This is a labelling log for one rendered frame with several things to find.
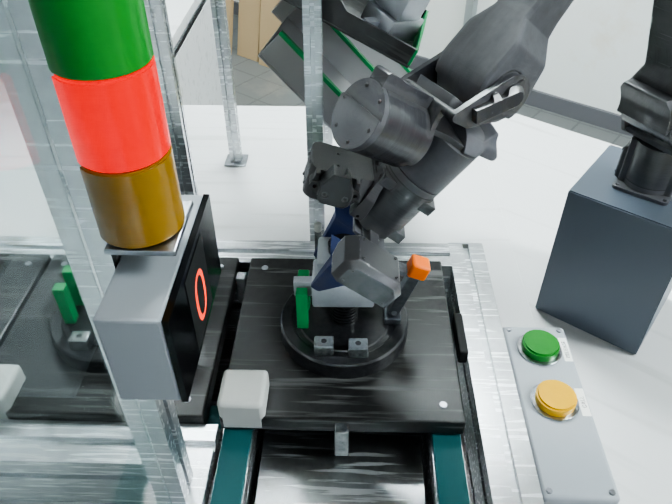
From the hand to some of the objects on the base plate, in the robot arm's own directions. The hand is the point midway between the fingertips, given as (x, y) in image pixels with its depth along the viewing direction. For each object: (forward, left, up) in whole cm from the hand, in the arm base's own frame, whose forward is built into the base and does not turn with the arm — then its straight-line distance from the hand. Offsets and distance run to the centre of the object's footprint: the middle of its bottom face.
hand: (336, 251), depth 63 cm
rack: (+31, -22, -22) cm, 44 cm away
